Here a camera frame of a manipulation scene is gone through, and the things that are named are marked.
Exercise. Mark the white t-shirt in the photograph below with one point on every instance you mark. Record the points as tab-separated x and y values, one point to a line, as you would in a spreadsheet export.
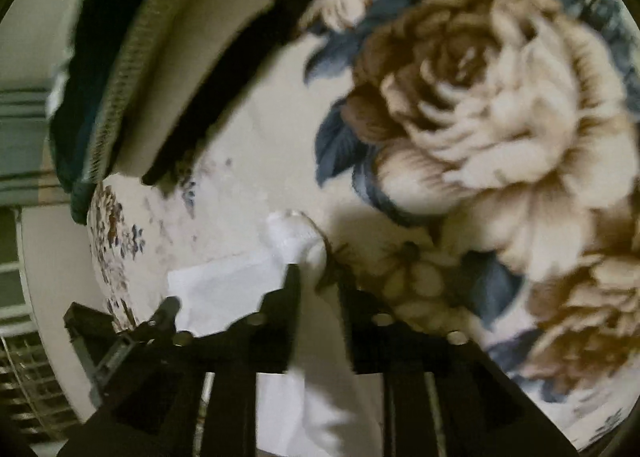
235	282

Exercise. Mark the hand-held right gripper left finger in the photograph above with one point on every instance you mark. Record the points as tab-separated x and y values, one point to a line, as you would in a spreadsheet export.
290	297

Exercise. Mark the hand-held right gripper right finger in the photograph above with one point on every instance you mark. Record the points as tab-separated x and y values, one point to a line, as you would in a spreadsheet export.
352	317

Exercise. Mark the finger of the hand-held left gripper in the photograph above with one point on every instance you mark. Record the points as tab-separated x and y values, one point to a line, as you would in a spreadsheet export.
166	317

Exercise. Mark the grey-green curtain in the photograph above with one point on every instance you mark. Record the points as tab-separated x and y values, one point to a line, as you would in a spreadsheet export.
20	137

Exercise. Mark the bed with floral sheet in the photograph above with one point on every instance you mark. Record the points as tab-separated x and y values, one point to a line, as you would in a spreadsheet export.
475	87

